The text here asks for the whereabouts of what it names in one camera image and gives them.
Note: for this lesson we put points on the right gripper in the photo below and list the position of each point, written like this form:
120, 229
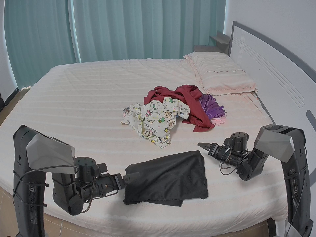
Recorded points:
219, 152

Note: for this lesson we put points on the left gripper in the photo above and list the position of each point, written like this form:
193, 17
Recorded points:
108, 184

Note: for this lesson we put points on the black T-shirt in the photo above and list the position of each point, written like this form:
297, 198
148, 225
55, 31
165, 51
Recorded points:
167, 179

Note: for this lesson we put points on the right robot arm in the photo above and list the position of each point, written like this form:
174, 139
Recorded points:
284, 142

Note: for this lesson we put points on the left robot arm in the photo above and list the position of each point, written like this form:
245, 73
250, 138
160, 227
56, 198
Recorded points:
49, 152

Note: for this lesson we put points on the bed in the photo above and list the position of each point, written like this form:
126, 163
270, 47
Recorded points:
86, 95

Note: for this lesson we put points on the pale pink garment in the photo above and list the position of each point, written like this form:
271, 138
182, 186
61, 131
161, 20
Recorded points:
219, 121

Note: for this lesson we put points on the dark red garment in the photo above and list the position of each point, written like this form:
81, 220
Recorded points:
195, 107

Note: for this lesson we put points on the purple garment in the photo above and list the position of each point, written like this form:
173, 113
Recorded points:
212, 106

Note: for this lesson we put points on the white printed pyjama top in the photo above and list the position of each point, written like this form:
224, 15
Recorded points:
153, 122

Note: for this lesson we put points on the pale pink pillow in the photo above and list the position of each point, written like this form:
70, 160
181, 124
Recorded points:
222, 73

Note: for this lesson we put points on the grey bedside table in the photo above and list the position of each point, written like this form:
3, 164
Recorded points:
209, 48

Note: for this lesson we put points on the blue-green curtain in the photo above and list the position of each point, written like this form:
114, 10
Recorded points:
39, 33
148, 21

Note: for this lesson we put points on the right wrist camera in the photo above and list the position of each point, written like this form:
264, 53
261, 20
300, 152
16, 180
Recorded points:
227, 141

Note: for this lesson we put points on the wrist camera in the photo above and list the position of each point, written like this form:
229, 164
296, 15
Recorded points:
102, 168
227, 141

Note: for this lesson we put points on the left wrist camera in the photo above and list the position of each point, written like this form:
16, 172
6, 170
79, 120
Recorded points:
102, 168

